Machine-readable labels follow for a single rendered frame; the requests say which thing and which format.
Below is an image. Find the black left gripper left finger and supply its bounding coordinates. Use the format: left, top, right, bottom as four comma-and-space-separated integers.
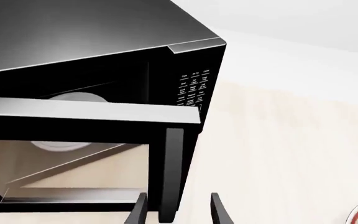
123, 192, 148, 224

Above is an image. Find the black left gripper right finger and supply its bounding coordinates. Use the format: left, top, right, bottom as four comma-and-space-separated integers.
210, 192, 236, 224

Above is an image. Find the black microwave door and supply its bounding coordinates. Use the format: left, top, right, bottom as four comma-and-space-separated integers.
0, 96, 203, 217

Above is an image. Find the black microwave oven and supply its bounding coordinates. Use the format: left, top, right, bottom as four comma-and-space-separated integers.
0, 0, 227, 135

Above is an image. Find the white round turntable plate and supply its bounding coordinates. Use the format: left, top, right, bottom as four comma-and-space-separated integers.
29, 91, 108, 153

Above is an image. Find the black microwave door handle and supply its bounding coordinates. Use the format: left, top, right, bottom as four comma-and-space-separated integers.
158, 128, 185, 223

